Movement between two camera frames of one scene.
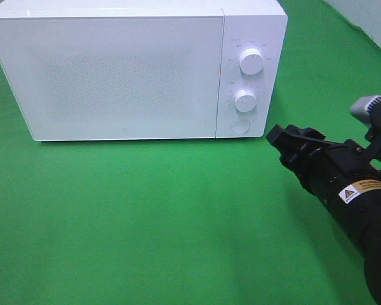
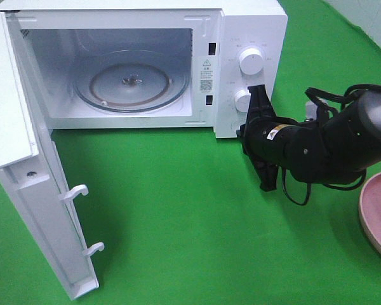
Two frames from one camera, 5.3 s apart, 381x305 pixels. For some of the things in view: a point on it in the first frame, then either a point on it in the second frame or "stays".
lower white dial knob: [245, 100] stays
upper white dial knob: [251, 61] stays
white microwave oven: [97, 78] → [25, 161]
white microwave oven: [141, 69] stays
